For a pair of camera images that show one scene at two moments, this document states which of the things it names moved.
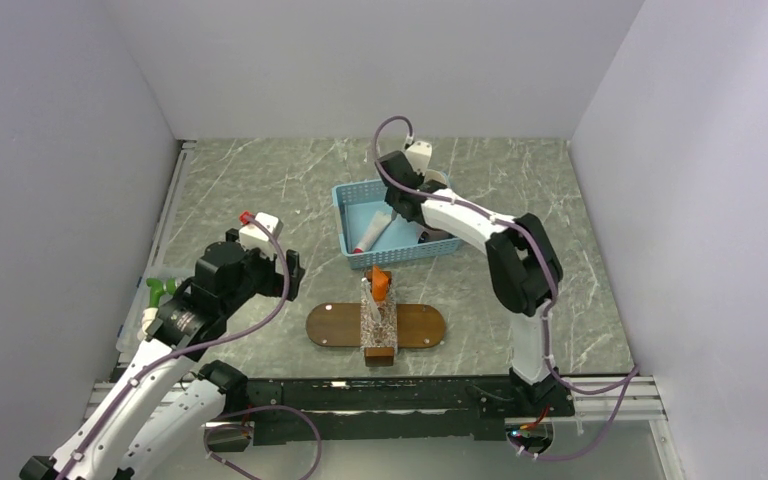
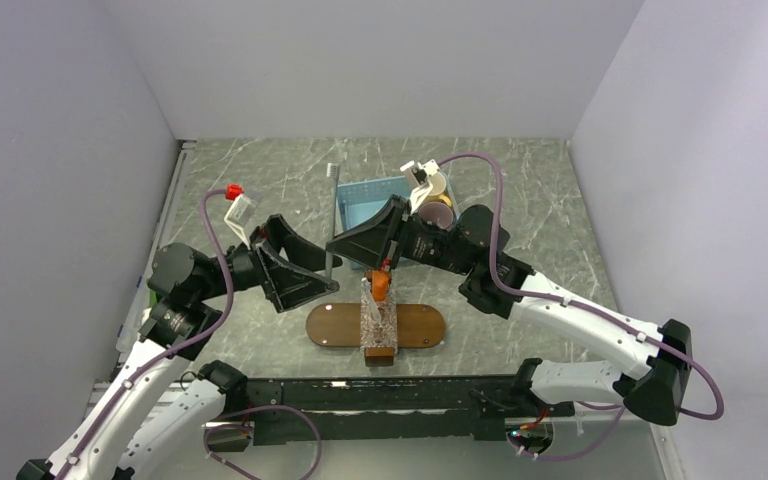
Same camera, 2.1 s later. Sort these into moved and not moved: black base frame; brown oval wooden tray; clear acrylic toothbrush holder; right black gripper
Moved: right black gripper
Not moved: black base frame; clear acrylic toothbrush holder; brown oval wooden tray
